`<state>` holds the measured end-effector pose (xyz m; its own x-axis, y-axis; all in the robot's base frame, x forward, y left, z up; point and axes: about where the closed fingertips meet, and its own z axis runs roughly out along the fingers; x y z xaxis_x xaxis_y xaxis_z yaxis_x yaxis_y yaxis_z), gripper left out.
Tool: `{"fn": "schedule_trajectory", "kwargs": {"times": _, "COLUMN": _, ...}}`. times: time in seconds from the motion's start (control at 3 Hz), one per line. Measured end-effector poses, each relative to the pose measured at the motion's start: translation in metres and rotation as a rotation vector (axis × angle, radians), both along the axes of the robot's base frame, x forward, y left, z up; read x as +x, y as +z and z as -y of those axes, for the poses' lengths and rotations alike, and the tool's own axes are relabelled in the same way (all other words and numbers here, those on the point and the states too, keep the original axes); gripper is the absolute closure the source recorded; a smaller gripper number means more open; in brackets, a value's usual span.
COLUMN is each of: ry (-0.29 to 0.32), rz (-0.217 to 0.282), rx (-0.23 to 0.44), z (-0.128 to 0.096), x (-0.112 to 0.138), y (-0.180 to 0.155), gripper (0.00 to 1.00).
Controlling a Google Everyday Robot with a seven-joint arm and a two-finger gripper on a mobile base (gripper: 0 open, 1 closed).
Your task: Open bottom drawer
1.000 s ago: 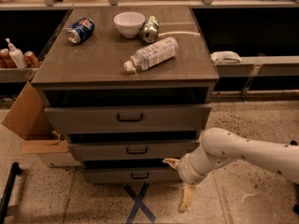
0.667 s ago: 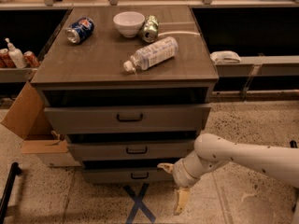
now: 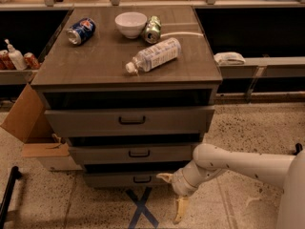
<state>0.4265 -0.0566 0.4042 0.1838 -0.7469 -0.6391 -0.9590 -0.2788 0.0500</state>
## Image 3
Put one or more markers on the green soda can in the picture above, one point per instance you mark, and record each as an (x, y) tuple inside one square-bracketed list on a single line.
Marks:
[(152, 31)]

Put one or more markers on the black base leg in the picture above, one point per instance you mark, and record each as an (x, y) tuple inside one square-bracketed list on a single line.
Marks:
[(298, 148), (4, 207)]

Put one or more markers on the folded white cloth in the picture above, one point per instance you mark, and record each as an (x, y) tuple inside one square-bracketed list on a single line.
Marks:
[(229, 58)]

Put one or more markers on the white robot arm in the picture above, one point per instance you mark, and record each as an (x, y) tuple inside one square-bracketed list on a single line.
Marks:
[(286, 172)]

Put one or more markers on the grey bottom drawer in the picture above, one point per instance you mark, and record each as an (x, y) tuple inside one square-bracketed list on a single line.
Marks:
[(124, 179)]

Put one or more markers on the grey drawer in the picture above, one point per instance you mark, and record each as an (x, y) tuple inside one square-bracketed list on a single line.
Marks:
[(87, 155), (145, 121), (124, 179)]

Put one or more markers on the blue pepsi can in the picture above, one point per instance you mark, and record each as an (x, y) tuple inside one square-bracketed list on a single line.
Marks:
[(81, 31)]

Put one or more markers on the grey right shelf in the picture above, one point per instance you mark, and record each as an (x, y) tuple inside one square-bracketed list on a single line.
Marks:
[(266, 67)]

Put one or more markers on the grey drawer cabinet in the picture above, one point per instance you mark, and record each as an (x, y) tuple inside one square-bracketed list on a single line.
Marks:
[(93, 77)]

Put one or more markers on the white pump bottle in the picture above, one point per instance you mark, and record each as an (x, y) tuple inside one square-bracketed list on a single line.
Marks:
[(16, 57)]

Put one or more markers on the grey shelf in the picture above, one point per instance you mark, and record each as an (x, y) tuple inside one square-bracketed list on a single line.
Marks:
[(266, 67), (14, 77)]

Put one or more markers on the red soda can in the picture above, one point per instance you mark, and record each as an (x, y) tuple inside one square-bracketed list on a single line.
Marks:
[(31, 61)]

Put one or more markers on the clear plastic water bottle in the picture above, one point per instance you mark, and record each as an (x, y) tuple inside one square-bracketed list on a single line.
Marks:
[(154, 56)]

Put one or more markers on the black left base leg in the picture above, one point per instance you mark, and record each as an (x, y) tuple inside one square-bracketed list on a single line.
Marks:
[(4, 207)]

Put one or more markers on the grey top drawer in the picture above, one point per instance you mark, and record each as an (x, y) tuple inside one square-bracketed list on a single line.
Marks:
[(145, 121)]

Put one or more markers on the white bowl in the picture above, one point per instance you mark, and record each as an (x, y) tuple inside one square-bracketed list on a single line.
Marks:
[(131, 24)]

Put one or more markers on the grey left shelf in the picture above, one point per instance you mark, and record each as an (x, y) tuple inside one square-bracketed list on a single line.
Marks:
[(14, 77)]

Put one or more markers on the grey middle drawer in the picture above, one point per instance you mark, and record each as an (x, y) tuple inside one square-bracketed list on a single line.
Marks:
[(87, 155)]

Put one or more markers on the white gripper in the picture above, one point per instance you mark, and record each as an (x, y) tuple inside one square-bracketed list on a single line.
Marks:
[(180, 182)]

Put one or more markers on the black right base leg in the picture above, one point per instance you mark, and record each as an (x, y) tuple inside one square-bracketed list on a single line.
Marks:
[(298, 148)]

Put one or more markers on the open cardboard box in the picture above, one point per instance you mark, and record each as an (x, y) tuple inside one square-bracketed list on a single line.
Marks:
[(27, 122)]

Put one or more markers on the red can at edge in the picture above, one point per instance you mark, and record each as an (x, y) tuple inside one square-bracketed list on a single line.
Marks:
[(5, 62)]

